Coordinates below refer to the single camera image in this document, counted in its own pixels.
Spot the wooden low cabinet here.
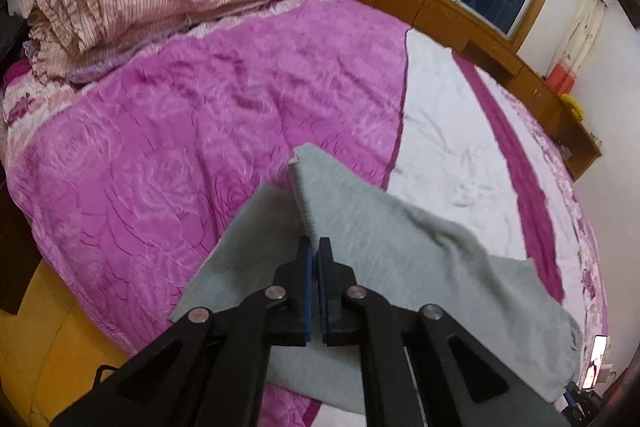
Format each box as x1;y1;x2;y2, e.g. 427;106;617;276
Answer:
302;0;602;180

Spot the grey towel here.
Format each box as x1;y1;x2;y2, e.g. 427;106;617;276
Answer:
170;143;583;417

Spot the pink rose-pattern blanket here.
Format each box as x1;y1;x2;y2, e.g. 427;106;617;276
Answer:
4;0;411;427

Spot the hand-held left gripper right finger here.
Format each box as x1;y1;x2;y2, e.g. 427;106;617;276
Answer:
318;237;571;427

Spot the floral curtain with red band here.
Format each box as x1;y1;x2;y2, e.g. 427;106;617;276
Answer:
546;0;607;96

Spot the white bed sheet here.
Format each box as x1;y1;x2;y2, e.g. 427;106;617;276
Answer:
305;29;608;427

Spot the yellow object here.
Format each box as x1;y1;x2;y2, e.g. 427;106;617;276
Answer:
560;93;587;120

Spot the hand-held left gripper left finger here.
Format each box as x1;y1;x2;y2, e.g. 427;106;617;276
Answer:
50;235;315;427

